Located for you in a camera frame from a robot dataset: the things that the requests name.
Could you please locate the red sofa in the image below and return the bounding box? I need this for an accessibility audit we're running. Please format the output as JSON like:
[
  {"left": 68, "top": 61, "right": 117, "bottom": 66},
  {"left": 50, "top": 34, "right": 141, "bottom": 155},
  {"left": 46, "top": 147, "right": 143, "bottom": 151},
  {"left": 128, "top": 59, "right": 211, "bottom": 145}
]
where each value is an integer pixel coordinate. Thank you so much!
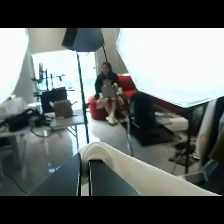
[{"left": 87, "top": 73, "right": 158, "bottom": 121}]

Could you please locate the white garment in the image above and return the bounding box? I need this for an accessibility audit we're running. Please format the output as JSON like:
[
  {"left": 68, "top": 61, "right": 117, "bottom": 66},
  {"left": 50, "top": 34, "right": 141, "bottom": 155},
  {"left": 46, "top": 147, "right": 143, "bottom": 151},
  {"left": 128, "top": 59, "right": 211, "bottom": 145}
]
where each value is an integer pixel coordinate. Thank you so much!
[{"left": 78, "top": 141, "right": 220, "bottom": 197}]

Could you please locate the black studio lamp on stand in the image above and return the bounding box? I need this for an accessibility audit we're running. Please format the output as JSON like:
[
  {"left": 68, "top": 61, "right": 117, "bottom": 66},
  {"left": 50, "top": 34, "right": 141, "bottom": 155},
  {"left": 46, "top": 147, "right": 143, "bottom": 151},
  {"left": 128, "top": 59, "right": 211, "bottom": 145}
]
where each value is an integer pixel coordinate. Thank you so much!
[{"left": 61, "top": 27, "right": 106, "bottom": 145}]

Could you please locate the cardboard box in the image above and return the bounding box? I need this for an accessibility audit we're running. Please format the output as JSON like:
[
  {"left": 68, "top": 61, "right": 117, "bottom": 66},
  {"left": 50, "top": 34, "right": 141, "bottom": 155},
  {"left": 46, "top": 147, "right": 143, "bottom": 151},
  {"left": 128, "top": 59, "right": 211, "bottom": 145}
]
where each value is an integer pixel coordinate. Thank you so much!
[{"left": 52, "top": 99, "right": 75, "bottom": 120}]

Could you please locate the white softbox lamp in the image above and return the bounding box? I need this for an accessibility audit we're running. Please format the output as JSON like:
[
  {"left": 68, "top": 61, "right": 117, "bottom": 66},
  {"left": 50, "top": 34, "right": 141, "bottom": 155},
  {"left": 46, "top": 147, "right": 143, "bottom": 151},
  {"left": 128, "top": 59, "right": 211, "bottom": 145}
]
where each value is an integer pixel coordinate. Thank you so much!
[
  {"left": 0, "top": 27, "right": 30, "bottom": 105},
  {"left": 115, "top": 27, "right": 224, "bottom": 109}
]

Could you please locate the person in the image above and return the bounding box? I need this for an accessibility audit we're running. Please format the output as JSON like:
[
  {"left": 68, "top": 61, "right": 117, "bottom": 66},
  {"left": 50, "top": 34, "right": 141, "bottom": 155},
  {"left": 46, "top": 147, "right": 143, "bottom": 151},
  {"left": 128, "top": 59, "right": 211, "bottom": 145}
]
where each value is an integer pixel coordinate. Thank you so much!
[{"left": 94, "top": 61, "right": 125, "bottom": 126}]

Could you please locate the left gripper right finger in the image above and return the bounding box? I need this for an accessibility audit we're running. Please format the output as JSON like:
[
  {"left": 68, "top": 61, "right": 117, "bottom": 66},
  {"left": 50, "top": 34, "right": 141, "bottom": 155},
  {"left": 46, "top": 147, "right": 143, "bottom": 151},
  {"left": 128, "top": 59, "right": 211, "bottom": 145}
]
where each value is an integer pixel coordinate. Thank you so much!
[{"left": 88, "top": 159, "right": 141, "bottom": 197}]

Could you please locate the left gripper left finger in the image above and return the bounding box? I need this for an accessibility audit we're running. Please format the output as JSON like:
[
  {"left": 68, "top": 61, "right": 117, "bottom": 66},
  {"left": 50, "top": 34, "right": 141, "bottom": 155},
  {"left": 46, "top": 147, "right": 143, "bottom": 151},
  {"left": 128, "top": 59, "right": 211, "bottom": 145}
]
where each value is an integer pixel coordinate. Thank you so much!
[{"left": 29, "top": 152, "right": 82, "bottom": 197}]

